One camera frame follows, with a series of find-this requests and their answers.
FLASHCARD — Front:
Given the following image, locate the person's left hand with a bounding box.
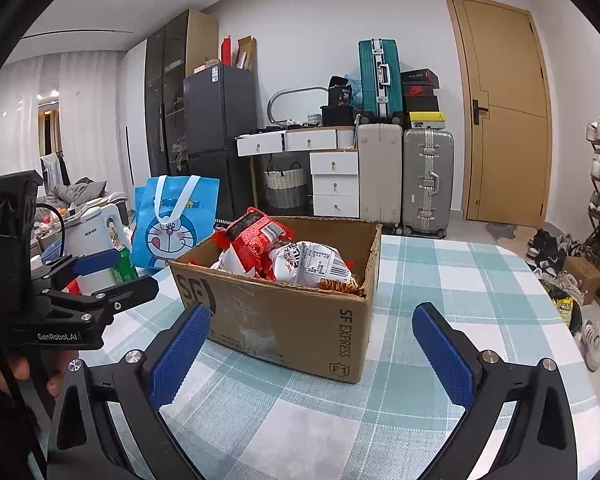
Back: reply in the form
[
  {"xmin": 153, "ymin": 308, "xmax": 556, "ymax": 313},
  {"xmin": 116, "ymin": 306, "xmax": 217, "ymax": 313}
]
[{"xmin": 0, "ymin": 350, "xmax": 79, "ymax": 400}]

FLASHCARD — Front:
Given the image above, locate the white electric kettle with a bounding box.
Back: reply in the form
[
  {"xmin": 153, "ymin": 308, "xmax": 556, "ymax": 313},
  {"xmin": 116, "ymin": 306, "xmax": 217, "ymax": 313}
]
[{"xmin": 65, "ymin": 204, "xmax": 131, "ymax": 296}]

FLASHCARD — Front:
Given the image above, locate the blue Doraemon tote bag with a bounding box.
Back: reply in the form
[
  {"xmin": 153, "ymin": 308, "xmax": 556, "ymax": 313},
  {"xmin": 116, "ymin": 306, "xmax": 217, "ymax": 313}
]
[{"xmin": 132, "ymin": 176, "xmax": 220, "ymax": 270}]

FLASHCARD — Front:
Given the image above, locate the white sneaker on floor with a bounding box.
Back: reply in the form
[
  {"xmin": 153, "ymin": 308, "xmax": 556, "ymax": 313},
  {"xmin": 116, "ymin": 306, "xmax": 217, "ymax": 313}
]
[{"xmin": 581, "ymin": 316, "xmax": 600, "ymax": 373}]

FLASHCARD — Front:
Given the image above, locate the trash bin with yellow wrappers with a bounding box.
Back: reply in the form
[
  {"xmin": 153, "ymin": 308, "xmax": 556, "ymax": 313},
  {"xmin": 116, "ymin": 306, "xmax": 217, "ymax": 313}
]
[{"xmin": 547, "ymin": 285, "xmax": 582, "ymax": 336}]

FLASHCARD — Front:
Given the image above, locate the red black snack packet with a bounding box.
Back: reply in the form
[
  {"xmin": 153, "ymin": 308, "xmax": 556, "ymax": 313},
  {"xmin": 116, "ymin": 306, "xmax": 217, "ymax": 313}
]
[{"xmin": 211, "ymin": 207, "xmax": 294, "ymax": 281}]

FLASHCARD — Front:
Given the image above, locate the checked green tablecloth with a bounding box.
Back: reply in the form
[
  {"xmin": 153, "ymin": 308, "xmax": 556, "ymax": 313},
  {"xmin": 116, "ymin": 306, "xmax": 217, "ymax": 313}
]
[{"xmin": 29, "ymin": 231, "xmax": 600, "ymax": 480}]

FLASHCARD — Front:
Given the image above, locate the small cardboard box on floor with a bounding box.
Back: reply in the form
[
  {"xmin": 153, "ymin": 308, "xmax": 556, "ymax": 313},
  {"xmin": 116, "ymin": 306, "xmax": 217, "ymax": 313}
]
[{"xmin": 564, "ymin": 257, "xmax": 600, "ymax": 304}]

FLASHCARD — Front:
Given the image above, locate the white red noodle snack bag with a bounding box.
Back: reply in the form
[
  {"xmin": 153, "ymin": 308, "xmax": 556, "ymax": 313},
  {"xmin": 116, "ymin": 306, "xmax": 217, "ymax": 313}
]
[{"xmin": 268, "ymin": 240, "xmax": 364, "ymax": 297}]

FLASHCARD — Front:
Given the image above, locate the woven laundry basket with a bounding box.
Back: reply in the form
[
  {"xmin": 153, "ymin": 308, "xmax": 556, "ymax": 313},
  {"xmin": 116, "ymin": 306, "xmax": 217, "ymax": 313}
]
[{"xmin": 264, "ymin": 162, "xmax": 308, "ymax": 209}]

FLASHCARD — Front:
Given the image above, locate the cardboard SF Express box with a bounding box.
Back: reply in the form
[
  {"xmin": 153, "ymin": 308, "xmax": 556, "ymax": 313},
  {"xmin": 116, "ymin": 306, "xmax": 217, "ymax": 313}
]
[{"xmin": 169, "ymin": 216, "xmax": 381, "ymax": 384}]

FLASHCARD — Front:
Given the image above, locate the black refrigerator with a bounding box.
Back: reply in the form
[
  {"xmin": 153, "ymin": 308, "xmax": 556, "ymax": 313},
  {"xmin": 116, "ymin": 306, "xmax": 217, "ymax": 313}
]
[{"xmin": 184, "ymin": 64, "xmax": 257, "ymax": 220}]

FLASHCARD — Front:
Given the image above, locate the dark glass cabinet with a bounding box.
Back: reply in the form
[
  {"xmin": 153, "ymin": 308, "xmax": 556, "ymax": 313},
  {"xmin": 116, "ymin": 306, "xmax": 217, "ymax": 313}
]
[{"xmin": 145, "ymin": 10, "xmax": 219, "ymax": 177}]

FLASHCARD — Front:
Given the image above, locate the white drawer desk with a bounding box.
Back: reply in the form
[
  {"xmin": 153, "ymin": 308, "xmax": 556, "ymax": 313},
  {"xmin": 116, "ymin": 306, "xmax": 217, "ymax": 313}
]
[{"xmin": 237, "ymin": 126, "xmax": 360, "ymax": 218}]

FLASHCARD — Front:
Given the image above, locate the oval mirror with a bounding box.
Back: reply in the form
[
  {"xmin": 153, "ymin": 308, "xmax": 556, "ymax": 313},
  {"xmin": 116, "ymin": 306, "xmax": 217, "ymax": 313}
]
[{"xmin": 265, "ymin": 86, "xmax": 328, "ymax": 126}]

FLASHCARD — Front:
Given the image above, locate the wooden door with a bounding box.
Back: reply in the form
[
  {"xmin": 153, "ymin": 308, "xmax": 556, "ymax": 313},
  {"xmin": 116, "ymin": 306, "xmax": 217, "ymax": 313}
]
[{"xmin": 446, "ymin": 0, "xmax": 553, "ymax": 226}]

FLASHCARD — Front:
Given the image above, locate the beige hard suitcase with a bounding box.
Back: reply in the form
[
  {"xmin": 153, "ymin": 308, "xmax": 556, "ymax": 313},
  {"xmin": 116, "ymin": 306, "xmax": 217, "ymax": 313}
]
[{"xmin": 358, "ymin": 124, "xmax": 403, "ymax": 226}]

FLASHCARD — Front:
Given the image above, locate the silver aluminium suitcase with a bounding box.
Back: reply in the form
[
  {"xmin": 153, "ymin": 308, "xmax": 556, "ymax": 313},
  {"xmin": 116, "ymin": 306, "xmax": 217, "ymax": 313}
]
[{"xmin": 401, "ymin": 128, "xmax": 454, "ymax": 238}]

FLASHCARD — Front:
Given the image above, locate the teal hard suitcase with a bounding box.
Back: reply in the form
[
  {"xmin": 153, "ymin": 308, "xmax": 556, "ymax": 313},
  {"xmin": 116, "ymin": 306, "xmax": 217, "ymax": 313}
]
[{"xmin": 358, "ymin": 38, "xmax": 403, "ymax": 125}]

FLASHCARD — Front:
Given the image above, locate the stack of shoe boxes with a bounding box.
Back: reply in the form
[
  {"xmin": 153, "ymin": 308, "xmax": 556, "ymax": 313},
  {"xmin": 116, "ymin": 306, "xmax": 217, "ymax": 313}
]
[{"xmin": 401, "ymin": 68, "xmax": 445, "ymax": 130}]

